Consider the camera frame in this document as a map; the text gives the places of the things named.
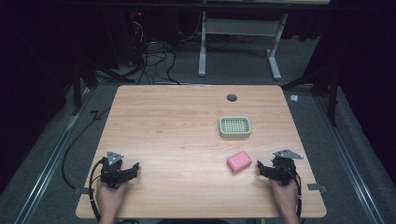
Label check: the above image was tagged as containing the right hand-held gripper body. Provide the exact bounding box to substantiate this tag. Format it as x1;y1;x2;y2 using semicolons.
270;148;304;188

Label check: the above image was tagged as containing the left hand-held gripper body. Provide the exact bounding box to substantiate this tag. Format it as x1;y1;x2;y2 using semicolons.
99;150;128;189

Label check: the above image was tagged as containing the pink soap bar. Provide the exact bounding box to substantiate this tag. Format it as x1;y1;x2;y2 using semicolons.
226;150;253;174

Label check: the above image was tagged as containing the green soap dish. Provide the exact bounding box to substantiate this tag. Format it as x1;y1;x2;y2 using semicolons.
219;116;252;140

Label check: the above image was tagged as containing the person's right hand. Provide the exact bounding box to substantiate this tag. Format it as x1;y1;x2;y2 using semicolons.
268;178;299;217

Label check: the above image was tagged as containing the grey tape piece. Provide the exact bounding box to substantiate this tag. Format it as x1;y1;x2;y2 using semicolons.
74;186;95;196
306;183;329;194

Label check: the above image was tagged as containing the black metal stand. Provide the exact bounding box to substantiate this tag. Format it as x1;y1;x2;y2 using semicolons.
280;62;341;128
70;58;136;117

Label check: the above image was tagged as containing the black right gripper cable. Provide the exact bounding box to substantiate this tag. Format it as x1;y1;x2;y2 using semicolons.
288;169;304;220

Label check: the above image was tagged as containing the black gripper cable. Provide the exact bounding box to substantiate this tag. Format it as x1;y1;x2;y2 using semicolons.
88;157;107;224
288;169;304;220

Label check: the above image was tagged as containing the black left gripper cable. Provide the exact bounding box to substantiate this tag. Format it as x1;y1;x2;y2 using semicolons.
88;157;107;224

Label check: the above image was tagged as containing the black floor cable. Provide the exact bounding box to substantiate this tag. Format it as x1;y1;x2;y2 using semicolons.
61;106;112;190

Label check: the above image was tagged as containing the silver floor rail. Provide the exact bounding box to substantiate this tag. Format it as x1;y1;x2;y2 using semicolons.
13;88;96;224
312;95;388;224

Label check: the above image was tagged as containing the tangle of black cables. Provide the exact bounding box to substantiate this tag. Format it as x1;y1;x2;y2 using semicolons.
125;12;204;86

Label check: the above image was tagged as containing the white desk frame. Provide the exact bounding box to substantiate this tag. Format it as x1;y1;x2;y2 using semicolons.
197;10;290;81

